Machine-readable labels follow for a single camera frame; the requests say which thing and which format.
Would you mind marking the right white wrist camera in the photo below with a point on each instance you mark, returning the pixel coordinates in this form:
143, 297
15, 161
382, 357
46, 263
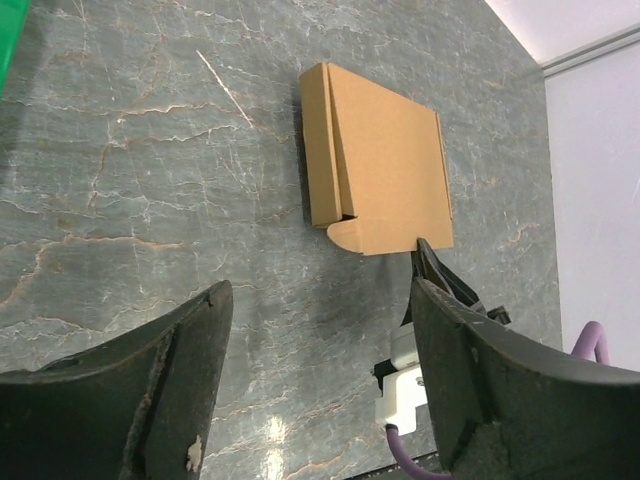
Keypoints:
400, 380

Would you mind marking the brown cardboard box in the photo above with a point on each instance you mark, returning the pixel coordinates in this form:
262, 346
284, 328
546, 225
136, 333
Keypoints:
376, 168

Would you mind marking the green plastic tray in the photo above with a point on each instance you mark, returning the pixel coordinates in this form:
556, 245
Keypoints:
13, 14

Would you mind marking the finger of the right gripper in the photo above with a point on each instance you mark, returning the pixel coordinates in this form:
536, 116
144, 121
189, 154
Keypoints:
427, 265

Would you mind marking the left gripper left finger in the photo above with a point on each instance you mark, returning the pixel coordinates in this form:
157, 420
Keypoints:
138, 406

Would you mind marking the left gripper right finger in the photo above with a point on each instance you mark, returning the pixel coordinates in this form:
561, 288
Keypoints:
503, 406

